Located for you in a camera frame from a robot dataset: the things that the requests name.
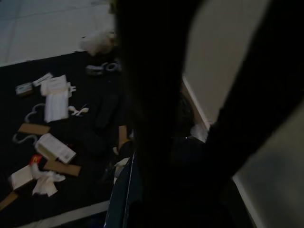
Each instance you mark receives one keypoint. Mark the brown cardboard piece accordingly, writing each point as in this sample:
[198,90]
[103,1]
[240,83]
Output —
[8,200]
[34,129]
[64,168]

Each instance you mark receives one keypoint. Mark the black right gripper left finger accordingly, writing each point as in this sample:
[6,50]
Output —
[123,202]

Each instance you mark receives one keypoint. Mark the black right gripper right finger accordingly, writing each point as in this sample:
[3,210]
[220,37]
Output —
[213,202]

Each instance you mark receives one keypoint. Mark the clear plastic wrapper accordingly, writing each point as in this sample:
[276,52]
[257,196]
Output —
[197,131]

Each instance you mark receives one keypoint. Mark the black floor mat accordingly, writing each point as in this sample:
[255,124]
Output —
[90,152]

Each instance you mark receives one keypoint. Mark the long white labelled box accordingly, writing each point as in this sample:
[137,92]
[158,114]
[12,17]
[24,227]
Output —
[55,148]

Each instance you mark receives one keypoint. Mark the white skirting board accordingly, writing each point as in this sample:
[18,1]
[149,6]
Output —
[196,102]

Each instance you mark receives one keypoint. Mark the crumpled white tissue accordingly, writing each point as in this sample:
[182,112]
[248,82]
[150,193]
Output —
[46,181]
[120,166]

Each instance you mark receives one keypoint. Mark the red yellow packet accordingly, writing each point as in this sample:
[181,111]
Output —
[35,159]

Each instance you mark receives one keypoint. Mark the white sticks package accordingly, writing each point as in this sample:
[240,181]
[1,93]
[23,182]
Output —
[57,107]

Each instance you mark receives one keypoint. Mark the white plastic bag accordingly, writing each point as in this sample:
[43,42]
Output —
[97,41]

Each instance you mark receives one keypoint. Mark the white slim box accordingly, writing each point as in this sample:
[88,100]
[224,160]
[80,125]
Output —
[42,79]

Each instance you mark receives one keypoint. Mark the small silver topped box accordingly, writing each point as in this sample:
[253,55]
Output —
[23,89]

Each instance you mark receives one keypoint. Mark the white plastic clothes peg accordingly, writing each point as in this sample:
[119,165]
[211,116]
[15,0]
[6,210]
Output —
[72,89]
[78,110]

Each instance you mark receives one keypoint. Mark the white rectangular box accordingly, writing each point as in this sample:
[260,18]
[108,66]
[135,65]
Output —
[21,178]

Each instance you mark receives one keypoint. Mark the tan wooden piece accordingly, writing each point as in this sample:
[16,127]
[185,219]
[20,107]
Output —
[122,135]

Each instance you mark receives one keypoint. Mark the white tape roll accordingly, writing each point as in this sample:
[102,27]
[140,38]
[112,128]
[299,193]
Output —
[112,66]

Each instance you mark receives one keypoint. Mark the grey tape roll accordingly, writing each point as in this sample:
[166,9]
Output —
[95,69]

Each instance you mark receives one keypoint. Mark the white flat box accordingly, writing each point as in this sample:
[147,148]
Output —
[55,83]

